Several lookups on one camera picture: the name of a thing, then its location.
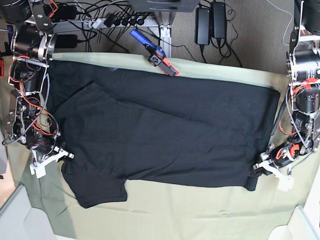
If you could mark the white bin left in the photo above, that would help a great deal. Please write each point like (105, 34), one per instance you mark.
(20, 221)

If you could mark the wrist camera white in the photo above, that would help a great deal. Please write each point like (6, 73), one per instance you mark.
(285, 184)
(38, 170)

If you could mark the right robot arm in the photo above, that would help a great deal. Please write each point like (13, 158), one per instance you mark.
(32, 45)

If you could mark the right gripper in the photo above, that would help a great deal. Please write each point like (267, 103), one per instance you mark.
(42, 160)

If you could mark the light green table cloth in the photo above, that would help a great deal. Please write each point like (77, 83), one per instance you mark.
(160, 211)

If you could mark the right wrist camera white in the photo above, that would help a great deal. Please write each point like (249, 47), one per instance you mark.
(38, 170)

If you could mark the black T-shirt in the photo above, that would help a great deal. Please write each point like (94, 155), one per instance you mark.
(134, 125)

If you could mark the aluminium frame post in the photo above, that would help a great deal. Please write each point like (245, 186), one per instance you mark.
(165, 21)

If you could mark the blue orange bar clamp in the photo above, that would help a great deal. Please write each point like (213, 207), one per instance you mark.
(157, 56)

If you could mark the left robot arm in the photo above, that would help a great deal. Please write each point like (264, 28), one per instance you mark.
(299, 115)

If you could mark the black power adapter left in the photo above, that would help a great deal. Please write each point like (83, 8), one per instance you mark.
(66, 41)

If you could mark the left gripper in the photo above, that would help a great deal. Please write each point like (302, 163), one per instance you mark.
(268, 164)

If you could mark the white bin right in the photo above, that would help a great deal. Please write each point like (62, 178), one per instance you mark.
(304, 224)

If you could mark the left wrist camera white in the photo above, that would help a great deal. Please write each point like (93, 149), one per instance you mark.
(285, 184)

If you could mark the black power brick pair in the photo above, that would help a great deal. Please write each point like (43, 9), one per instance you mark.
(210, 23)

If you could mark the orange clamp jaw left edge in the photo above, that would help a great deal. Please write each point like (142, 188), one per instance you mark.
(1, 68)

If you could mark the white bin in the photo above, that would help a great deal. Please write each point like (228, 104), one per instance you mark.
(20, 221)
(304, 224)

